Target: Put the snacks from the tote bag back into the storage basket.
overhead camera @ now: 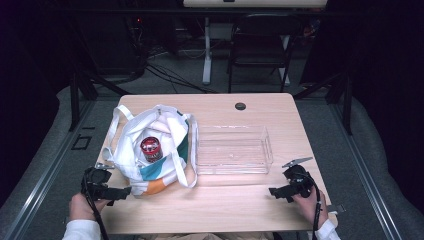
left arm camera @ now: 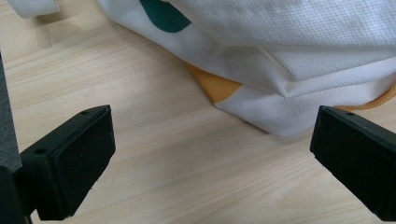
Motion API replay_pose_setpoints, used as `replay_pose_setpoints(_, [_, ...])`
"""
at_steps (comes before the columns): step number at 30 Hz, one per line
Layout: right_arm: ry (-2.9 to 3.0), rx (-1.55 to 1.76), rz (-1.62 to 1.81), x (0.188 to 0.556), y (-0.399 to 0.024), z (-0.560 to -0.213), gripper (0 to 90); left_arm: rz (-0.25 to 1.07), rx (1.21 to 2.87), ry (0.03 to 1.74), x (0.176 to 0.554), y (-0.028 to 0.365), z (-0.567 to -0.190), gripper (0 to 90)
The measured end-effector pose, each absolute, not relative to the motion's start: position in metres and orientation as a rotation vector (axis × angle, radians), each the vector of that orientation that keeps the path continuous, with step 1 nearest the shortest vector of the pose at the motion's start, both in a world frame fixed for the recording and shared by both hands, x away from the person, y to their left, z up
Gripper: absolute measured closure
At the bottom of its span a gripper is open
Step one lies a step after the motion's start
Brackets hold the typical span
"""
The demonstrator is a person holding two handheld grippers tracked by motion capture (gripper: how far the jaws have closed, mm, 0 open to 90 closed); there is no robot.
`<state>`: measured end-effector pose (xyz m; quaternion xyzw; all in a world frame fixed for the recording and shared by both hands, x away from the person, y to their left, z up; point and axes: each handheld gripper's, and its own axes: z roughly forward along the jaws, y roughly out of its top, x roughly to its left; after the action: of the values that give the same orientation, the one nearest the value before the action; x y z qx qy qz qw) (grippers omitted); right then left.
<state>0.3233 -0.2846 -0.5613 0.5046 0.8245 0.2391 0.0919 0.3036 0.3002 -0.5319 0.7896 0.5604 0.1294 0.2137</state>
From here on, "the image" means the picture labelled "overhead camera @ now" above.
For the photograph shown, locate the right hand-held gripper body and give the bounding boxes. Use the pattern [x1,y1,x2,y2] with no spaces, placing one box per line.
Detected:
[281,156,316,200]

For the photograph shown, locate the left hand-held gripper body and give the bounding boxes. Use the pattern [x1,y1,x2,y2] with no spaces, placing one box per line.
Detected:
[80,162,116,202]

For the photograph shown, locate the white tote bag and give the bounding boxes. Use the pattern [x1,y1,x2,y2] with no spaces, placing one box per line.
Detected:
[101,104,200,197]

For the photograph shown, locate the red can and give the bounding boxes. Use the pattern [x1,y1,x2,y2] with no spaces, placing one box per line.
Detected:
[139,136,165,164]

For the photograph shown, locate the clear plastic container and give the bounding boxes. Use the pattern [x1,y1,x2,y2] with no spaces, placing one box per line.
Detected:
[194,124,275,176]

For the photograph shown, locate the person's right hand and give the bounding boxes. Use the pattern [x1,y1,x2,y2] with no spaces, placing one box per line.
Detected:
[292,186,330,230]

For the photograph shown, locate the person's left hand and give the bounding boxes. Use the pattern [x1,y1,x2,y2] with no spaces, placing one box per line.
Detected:
[68,192,112,222]

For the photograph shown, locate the black metal stand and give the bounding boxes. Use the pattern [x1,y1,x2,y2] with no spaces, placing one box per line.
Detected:
[293,68,354,136]
[65,63,132,132]

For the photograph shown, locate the black chair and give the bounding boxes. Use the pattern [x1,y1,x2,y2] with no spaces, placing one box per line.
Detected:
[227,13,304,94]

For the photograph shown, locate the white desk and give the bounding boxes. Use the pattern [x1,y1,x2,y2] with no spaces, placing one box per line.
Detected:
[182,0,330,86]

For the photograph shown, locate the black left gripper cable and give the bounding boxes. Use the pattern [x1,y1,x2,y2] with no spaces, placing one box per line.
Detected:
[82,175,111,240]

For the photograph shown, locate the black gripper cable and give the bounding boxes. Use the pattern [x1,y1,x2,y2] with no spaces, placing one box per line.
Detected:
[82,175,111,240]
[300,171,323,240]

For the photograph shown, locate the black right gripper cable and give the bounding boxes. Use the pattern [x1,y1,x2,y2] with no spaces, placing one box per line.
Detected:
[300,171,323,240]

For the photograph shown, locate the black floor cables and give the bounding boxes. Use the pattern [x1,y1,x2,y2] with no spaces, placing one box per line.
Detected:
[126,16,218,95]

